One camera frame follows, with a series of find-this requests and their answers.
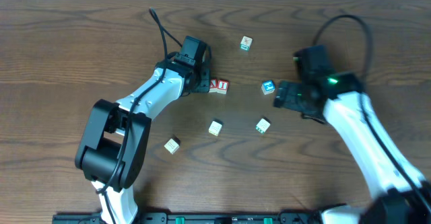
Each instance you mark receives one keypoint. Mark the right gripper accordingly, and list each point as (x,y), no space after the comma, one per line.
(288,95)

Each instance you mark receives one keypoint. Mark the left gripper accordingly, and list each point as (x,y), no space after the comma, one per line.
(205,81)

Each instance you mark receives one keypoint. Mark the red letter A block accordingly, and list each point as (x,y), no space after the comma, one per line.
(213,86)

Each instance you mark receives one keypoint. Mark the red letter I block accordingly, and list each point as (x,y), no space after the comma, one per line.
(222,86)

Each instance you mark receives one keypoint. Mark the blue number 2 block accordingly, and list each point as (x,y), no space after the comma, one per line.
(268,87)

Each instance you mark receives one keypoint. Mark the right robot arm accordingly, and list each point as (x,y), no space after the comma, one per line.
(400,193)

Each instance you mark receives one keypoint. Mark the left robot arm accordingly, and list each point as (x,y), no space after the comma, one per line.
(114,142)

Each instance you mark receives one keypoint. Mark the cream block green edge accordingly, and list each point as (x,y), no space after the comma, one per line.
(262,125)

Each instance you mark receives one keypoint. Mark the cream block yellow edge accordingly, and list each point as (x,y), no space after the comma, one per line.
(215,127)

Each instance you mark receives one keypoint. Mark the green picture block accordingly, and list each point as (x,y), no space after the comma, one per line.
(245,43)

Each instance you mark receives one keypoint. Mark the plain cream block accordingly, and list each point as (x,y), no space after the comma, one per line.
(172,146)

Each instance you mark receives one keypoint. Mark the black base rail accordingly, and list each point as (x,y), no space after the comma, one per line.
(163,218)

